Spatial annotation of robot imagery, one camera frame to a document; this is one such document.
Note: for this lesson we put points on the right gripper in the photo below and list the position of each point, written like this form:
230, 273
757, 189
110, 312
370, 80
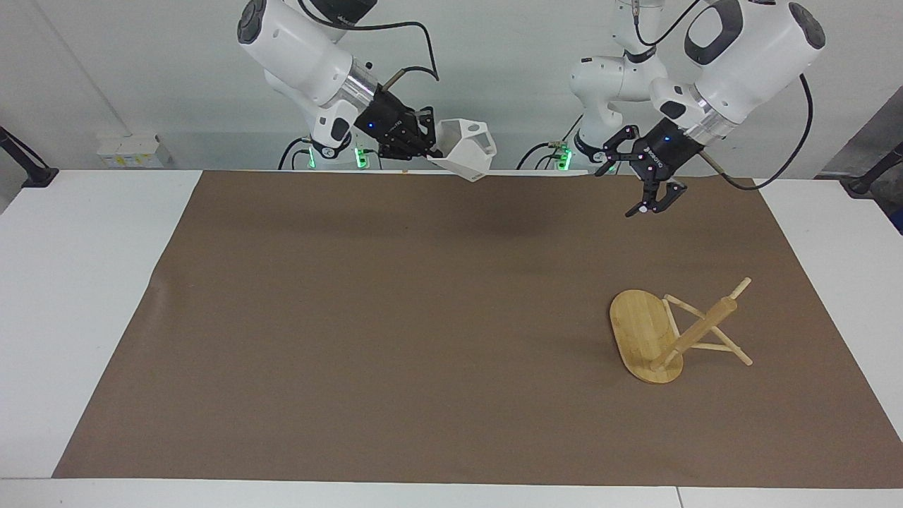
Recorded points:
386, 118

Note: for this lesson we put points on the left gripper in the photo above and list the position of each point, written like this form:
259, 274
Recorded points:
667, 152

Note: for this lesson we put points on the white angular cup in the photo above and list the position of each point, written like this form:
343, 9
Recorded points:
465, 149

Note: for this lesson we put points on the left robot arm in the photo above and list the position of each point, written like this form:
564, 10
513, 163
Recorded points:
755, 49

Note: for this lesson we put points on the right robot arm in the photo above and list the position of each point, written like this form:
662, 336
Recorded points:
296, 42

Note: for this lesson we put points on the wooden cup rack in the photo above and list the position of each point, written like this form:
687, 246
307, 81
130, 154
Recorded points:
645, 339

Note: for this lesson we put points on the black stand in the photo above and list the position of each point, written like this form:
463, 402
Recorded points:
28, 166
875, 173

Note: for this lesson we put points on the white wall socket box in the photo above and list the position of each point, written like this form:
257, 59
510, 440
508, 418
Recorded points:
128, 150

